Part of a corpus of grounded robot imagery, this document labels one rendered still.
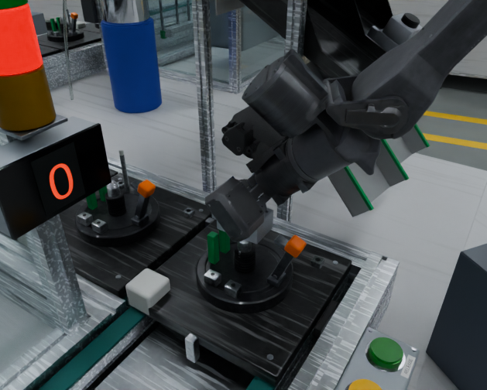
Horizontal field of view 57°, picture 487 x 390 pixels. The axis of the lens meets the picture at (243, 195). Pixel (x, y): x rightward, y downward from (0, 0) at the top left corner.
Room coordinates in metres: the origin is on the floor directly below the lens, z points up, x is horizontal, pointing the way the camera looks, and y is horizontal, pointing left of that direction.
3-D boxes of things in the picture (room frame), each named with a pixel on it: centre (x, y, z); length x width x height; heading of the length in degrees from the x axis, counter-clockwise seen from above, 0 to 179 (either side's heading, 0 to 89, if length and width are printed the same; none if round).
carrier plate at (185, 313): (0.48, 0.00, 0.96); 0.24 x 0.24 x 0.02; 57
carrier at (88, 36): (1.85, 0.71, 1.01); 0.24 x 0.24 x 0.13; 57
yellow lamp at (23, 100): (0.38, 0.20, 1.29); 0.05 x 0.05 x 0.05
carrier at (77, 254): (0.62, 0.21, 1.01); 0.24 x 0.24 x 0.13; 57
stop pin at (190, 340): (0.38, 0.07, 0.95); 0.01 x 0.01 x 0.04; 57
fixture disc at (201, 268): (0.48, 0.00, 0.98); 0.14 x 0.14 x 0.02
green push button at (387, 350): (0.35, -0.18, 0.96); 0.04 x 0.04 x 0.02
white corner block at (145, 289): (0.45, 0.13, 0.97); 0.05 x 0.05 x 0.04; 57
